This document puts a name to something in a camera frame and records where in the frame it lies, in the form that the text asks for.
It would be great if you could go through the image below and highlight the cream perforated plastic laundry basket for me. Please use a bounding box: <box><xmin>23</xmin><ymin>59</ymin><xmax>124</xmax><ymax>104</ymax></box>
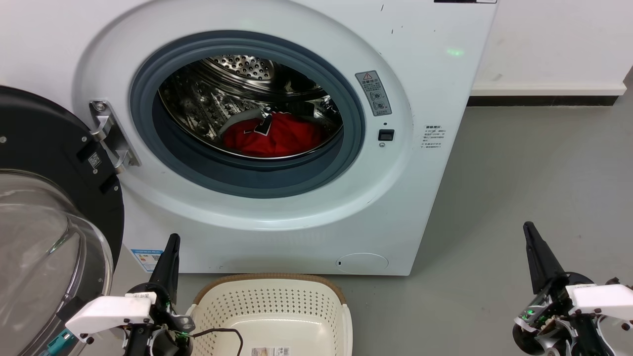
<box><xmin>185</xmin><ymin>273</ymin><xmax>354</xmax><ymax>356</ymax></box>

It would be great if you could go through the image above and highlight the black baseboard strip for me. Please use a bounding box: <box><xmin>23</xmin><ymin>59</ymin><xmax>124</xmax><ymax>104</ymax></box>
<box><xmin>467</xmin><ymin>95</ymin><xmax>619</xmax><ymax>107</ymax></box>

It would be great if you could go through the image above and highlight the blue energy label sticker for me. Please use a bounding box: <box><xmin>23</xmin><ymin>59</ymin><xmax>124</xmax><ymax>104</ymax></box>
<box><xmin>131</xmin><ymin>249</ymin><xmax>164</xmax><ymax>272</ymax></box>

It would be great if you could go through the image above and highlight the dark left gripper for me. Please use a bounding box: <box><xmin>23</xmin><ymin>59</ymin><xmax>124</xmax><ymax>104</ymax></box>
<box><xmin>124</xmin><ymin>234</ymin><xmax>194</xmax><ymax>356</ymax></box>

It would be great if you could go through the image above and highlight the white front-load washing machine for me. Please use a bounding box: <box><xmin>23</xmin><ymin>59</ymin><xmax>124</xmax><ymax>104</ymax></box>
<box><xmin>0</xmin><ymin>0</ymin><xmax>499</xmax><ymax>276</ymax></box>

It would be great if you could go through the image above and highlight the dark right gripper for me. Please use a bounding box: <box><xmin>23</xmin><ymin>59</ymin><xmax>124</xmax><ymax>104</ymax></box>
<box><xmin>512</xmin><ymin>222</ymin><xmax>614</xmax><ymax>356</ymax></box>

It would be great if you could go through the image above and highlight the red basketball jersey black lettering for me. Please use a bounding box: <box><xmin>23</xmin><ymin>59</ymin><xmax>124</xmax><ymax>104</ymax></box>
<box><xmin>223</xmin><ymin>113</ymin><xmax>328</xmax><ymax>159</ymax></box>

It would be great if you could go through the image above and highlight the white text label sticker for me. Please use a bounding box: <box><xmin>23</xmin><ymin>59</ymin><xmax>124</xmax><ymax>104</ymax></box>
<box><xmin>422</xmin><ymin>125</ymin><xmax>446</xmax><ymax>150</ymax></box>

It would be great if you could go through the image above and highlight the thin black cable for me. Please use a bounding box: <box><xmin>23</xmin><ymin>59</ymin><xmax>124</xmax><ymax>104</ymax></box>
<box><xmin>190</xmin><ymin>328</ymin><xmax>244</xmax><ymax>356</ymax></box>

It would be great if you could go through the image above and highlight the teal left cable connector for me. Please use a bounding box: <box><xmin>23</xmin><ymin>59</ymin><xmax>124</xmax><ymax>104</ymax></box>
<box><xmin>47</xmin><ymin>330</ymin><xmax>76</xmax><ymax>355</ymax></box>

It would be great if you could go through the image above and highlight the washing machine glass door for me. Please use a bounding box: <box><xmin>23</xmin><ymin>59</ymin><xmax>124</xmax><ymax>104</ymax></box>
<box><xmin>0</xmin><ymin>85</ymin><xmax>125</xmax><ymax>356</ymax></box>

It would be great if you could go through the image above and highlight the stainless steel washing machine drum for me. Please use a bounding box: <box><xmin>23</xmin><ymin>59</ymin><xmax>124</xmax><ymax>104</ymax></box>
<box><xmin>158</xmin><ymin>53</ymin><xmax>344</xmax><ymax>160</ymax></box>

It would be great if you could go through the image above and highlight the silver metal door hinge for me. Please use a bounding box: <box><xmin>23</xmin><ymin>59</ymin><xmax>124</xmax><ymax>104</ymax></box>
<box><xmin>89</xmin><ymin>100</ymin><xmax>141</xmax><ymax>174</ymax></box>

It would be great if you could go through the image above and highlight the grey rubber door gasket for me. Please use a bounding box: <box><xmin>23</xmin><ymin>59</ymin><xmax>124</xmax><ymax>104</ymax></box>
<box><xmin>130</xmin><ymin>31</ymin><xmax>366</xmax><ymax>199</ymax></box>

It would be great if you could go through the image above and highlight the grey warning sticker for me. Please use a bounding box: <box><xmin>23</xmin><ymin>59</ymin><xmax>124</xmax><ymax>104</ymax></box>
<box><xmin>355</xmin><ymin>70</ymin><xmax>393</xmax><ymax>117</ymax></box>

